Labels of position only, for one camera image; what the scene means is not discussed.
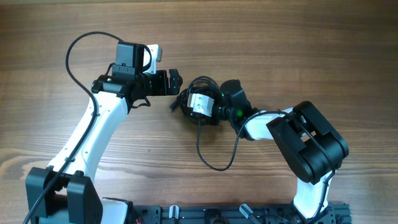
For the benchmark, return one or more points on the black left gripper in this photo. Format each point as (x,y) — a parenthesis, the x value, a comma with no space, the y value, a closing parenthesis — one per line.
(162,89)

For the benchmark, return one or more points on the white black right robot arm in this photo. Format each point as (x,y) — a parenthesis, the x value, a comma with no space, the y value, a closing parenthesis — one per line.
(310,145)

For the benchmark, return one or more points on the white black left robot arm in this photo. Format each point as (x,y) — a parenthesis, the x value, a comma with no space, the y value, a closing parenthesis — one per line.
(64,191)

